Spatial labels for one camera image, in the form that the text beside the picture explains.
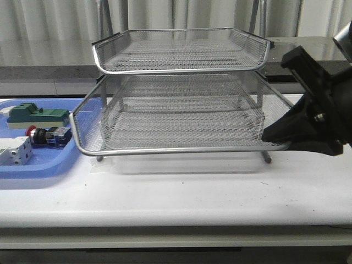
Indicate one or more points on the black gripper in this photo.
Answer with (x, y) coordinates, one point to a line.
(321, 119)

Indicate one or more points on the red emergency stop button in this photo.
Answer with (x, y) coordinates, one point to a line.
(55, 136)

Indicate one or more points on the silver mesh top tray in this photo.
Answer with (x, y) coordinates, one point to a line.
(180, 51)

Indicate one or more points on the clear tape patch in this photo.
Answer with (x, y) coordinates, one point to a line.
(101, 164)

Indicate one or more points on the blue plastic tray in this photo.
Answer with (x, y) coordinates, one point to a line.
(46, 161)

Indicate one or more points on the green terminal block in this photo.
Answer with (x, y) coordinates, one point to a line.
(27, 114)

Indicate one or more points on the white component in tray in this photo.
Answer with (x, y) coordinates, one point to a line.
(5, 112)

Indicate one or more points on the grey metal rack frame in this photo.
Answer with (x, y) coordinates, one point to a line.
(183, 90)

